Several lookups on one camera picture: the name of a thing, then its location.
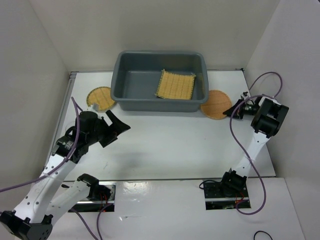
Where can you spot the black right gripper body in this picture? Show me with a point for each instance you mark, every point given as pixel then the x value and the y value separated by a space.
pixel 250 109

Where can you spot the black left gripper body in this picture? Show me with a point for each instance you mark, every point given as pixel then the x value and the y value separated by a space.
pixel 104 133

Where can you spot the round orange woven coaster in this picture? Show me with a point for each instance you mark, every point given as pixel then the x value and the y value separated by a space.
pixel 218 102

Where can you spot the round bamboo coaster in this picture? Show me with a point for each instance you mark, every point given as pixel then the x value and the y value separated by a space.
pixel 101 96

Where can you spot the square bamboo mat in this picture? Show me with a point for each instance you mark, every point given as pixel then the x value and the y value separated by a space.
pixel 175 86

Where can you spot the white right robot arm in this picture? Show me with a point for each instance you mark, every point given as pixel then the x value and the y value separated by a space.
pixel 268 116

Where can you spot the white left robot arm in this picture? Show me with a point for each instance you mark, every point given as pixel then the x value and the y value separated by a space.
pixel 34 217

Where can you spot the grey plastic bin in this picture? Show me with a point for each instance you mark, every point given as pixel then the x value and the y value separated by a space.
pixel 137 74

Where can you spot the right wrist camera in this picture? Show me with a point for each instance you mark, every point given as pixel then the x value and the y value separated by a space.
pixel 245 95

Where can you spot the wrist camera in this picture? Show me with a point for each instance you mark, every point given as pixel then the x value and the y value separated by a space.
pixel 245 95
pixel 94 108

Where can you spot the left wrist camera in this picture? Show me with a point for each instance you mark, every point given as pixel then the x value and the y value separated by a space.
pixel 94 108

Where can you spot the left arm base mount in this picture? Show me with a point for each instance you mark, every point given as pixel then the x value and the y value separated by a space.
pixel 100 197

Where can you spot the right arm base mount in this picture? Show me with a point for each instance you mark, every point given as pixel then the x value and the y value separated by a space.
pixel 225 197

